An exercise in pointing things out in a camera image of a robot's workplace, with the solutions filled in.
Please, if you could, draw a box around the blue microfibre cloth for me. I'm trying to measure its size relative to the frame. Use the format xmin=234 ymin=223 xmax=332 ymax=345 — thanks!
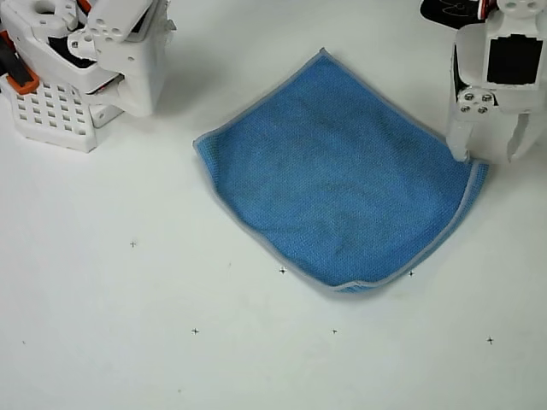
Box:
xmin=191 ymin=48 xmax=491 ymax=296

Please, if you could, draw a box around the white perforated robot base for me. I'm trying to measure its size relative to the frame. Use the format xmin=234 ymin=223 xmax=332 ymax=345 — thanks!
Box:
xmin=0 ymin=79 xmax=125 ymax=154

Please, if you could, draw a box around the orange and black clamp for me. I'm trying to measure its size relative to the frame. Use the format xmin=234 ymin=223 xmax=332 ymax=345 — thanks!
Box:
xmin=0 ymin=30 xmax=39 ymax=95

